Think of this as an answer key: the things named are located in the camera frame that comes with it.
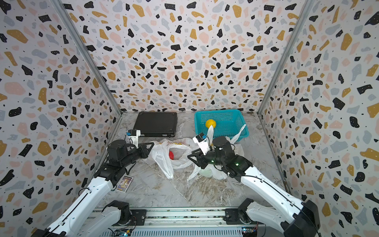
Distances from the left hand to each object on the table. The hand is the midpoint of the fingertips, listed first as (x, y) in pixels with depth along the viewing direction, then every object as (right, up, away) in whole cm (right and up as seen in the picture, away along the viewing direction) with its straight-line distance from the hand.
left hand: (154, 143), depth 76 cm
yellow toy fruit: (+30, +11, +30) cm, 44 cm away
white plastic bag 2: (+29, -17, +7) cm, 34 cm away
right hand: (+19, -5, -6) cm, 21 cm away
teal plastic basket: (+46, +12, +40) cm, 62 cm away
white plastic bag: (+13, -4, +9) cm, 16 cm away
